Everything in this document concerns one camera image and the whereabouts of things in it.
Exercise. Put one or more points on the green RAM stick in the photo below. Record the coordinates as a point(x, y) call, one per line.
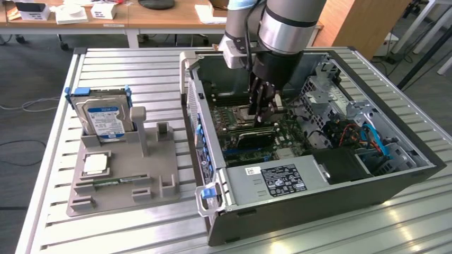
point(116, 181)

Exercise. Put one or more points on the black round monitor base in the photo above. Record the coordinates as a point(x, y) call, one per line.
point(154, 4)

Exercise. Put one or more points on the blue case latch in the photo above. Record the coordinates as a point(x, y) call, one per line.
point(206, 193)

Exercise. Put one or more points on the black open PC case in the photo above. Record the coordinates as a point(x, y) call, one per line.
point(317, 211)

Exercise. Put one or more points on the white table frame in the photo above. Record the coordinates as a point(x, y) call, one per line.
point(428, 16)

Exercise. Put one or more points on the green motherboard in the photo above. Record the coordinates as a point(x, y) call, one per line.
point(290, 135)

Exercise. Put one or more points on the CPU socket with metal frame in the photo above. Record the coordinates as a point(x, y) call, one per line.
point(240, 113)

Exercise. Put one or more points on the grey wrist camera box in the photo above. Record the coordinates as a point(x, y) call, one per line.
point(232, 55)

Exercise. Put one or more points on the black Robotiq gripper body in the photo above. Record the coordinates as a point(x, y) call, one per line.
point(274, 67)

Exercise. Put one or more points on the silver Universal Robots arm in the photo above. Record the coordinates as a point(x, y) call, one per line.
point(285, 26)

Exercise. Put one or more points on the black castor wheel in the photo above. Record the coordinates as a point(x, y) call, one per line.
point(64, 46)
point(20, 39)

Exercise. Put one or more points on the white box with red button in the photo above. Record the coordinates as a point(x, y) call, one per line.
point(386, 45)

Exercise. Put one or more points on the black slanted table leg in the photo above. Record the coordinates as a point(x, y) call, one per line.
point(422, 62)

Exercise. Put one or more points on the grey plastic parts rack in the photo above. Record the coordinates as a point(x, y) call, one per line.
point(126, 164)

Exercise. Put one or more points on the graphics card with metal bracket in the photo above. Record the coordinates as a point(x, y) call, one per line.
point(256, 139)

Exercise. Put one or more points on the silver metal disk bay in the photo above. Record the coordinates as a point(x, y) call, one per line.
point(324, 100)

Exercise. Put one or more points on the small white printed box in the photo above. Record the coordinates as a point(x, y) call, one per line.
point(102, 12)

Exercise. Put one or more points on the silver CPU chip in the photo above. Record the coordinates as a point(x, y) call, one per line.
point(96, 164)

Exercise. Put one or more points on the white round device on base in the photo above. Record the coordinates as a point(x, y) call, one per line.
point(70, 14)

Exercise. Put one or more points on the black plastic fan shroud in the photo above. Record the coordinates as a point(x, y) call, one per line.
point(338, 164)

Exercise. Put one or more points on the white paper stack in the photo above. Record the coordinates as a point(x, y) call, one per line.
point(209, 16)

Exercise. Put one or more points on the brown cardboard box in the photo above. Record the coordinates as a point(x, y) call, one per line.
point(216, 4)

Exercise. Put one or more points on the wooden cabinet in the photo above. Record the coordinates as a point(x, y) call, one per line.
point(356, 23)

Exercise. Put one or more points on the hard disk with blue bracket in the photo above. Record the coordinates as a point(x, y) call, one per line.
point(101, 119)

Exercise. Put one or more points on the long wooden desk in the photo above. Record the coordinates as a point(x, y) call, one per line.
point(158, 21)

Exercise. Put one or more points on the grey power supply unit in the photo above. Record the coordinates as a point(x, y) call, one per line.
point(246, 188)

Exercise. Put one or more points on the white box with black top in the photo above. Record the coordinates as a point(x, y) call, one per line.
point(33, 13)

